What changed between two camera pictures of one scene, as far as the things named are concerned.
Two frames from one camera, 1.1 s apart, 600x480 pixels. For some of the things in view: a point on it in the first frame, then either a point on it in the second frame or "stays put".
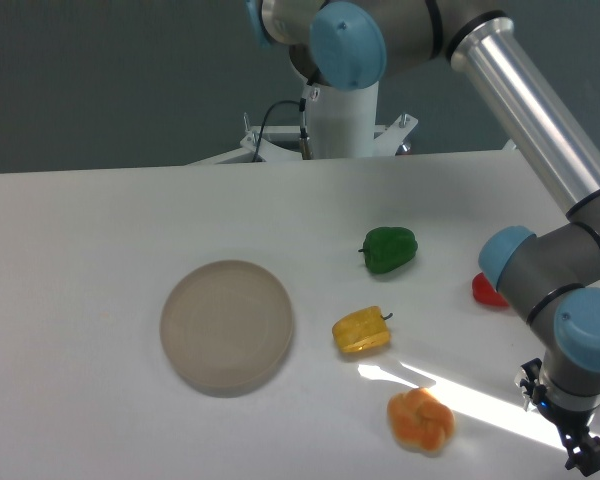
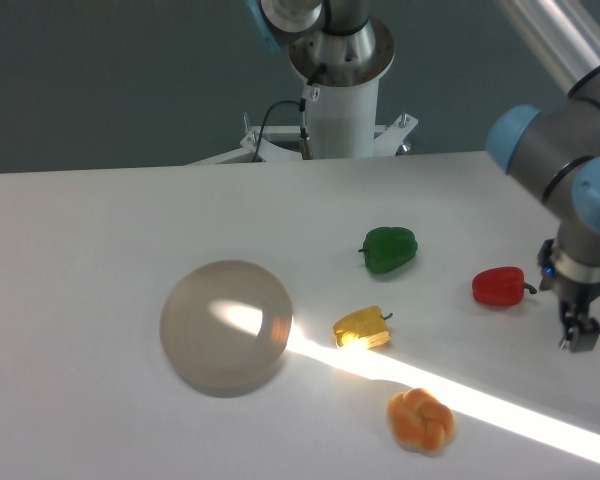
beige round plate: [225, 326] stays put
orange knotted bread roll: [419, 421] stays put
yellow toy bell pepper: [362, 331] stays put
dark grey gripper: [585, 451] to [579, 285]
